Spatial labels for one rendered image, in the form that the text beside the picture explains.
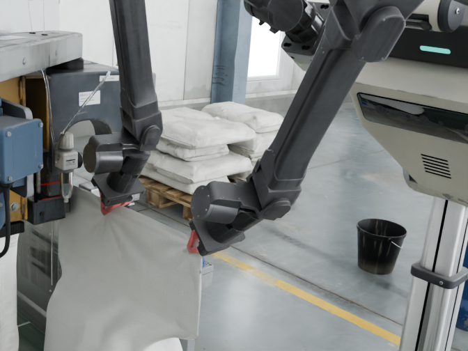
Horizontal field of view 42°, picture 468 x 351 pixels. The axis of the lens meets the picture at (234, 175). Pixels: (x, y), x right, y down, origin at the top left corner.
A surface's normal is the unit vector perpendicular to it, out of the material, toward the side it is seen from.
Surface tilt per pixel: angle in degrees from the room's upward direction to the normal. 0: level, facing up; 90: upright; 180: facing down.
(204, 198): 75
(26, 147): 90
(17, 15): 90
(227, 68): 90
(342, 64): 132
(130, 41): 106
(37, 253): 90
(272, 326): 0
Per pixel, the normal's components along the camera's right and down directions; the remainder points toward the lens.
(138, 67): 0.52, 0.53
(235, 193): 0.51, -0.57
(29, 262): -0.69, 0.15
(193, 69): 0.72, 0.26
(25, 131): 0.95, 0.17
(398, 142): -0.58, 0.73
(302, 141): 0.18, 0.81
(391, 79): -0.38, -0.63
